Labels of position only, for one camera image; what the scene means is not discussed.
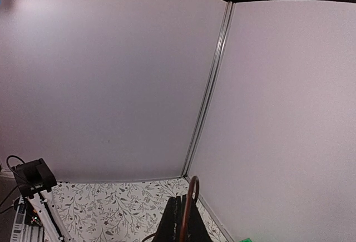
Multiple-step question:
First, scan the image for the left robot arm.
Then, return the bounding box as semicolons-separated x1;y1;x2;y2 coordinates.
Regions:
6;155;75;241

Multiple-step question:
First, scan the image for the floral table mat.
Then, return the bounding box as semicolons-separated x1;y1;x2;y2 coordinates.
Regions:
53;178;189;241

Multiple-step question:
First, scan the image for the left aluminium post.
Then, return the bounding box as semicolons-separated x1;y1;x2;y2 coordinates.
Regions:
181;2;235;177

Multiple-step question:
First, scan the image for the left green bin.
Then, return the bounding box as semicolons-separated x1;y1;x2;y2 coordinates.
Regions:
239;238;264;242

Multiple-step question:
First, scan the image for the front aluminium rail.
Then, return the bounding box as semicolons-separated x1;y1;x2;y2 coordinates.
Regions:
10;196;45;242

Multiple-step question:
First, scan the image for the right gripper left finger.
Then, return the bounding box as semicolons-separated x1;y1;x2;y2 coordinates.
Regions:
152;196;180;242

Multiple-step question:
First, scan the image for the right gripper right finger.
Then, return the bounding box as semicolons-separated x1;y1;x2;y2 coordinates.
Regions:
179;195;212;242

